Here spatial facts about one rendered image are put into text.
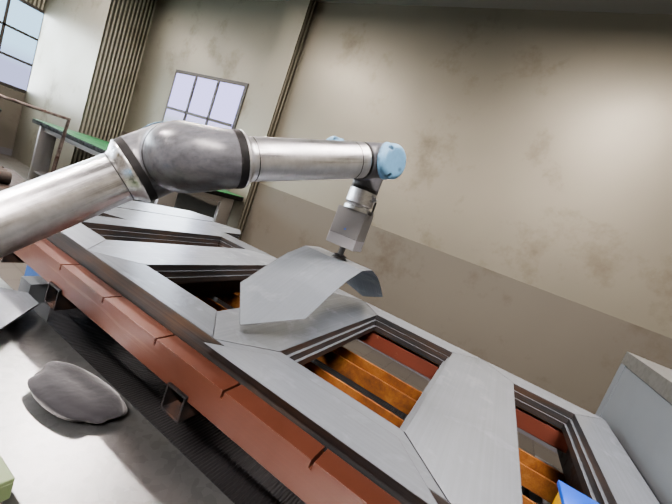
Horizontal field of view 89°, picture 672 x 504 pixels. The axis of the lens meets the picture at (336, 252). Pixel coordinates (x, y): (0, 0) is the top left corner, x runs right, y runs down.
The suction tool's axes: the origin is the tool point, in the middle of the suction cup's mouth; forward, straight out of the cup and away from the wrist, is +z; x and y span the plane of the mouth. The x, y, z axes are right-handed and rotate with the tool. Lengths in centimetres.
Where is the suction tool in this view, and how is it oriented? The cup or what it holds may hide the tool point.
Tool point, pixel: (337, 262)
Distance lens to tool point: 94.3
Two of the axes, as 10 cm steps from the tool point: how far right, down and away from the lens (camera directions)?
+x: -4.1, -0.3, -9.1
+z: -3.5, 9.3, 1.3
